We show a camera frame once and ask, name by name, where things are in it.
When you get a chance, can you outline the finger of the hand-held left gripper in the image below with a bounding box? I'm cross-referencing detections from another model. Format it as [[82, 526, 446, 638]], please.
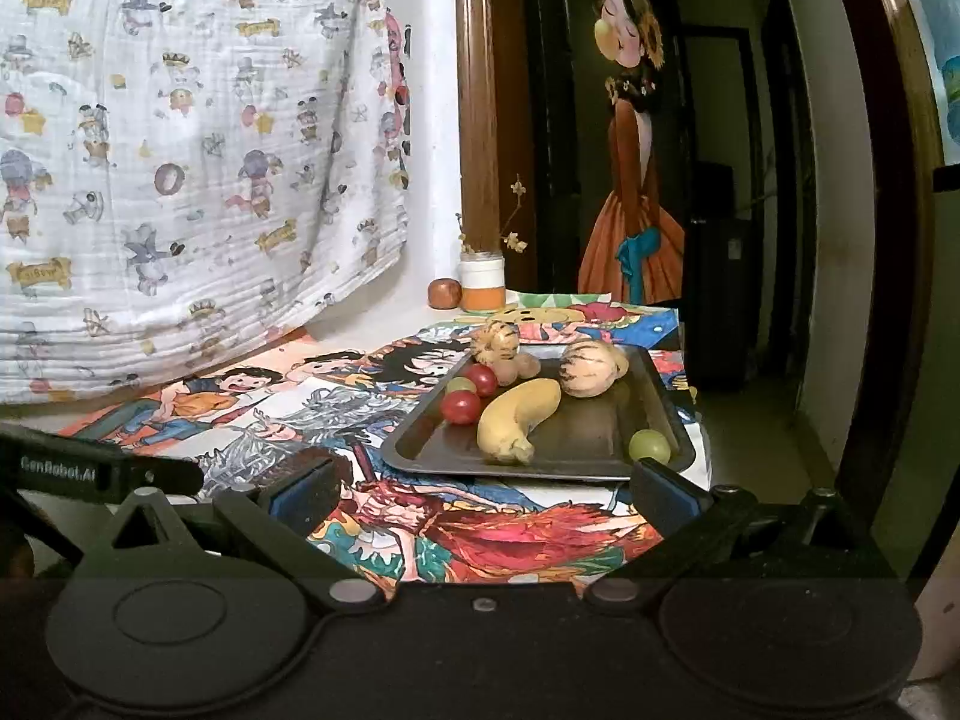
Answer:
[[101, 452, 205, 502]]

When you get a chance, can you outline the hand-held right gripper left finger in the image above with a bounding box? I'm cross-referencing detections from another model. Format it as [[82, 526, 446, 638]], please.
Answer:
[[96, 447, 391, 610]]

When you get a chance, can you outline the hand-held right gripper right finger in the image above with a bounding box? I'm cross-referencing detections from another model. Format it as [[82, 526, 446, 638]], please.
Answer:
[[585, 457, 893, 608]]

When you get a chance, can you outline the metal baking tray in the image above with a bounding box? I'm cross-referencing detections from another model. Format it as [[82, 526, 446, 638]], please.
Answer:
[[380, 345, 698, 483]]

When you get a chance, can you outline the pale striped yellow melon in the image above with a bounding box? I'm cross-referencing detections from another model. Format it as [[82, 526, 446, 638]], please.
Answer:
[[560, 339, 617, 399]]

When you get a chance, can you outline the stout yellow banana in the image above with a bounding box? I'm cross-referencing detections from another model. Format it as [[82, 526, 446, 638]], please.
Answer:
[[476, 377, 563, 466]]

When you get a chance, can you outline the dark-striped yellow melon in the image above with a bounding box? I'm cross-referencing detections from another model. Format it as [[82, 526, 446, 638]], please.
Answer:
[[469, 320, 521, 365]]

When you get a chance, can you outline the cartoon printed tablecloth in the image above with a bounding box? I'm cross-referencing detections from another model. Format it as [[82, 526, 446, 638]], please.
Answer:
[[56, 315, 712, 586]]

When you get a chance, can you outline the yellow bear drawing sheet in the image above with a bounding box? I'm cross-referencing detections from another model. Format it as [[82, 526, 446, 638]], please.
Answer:
[[491, 290, 681, 350]]

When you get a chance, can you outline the dark cabinet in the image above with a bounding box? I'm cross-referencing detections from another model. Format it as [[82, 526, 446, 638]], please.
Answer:
[[685, 160, 760, 392]]

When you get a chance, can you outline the white and orange jar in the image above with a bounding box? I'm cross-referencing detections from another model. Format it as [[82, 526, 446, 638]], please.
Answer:
[[459, 251, 506, 314]]

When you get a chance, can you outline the yellow flower twig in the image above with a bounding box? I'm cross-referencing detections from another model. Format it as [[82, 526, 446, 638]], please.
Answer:
[[455, 174, 529, 257]]

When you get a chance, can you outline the white printed blanket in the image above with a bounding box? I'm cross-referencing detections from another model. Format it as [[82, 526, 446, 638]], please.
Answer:
[[0, 0, 413, 404]]

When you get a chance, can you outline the wall poster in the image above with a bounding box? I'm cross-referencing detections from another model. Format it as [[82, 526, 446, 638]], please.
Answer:
[[577, 0, 688, 302]]

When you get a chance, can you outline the wooden door frame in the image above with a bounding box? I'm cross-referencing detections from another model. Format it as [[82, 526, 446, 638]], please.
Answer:
[[453, 0, 538, 293]]

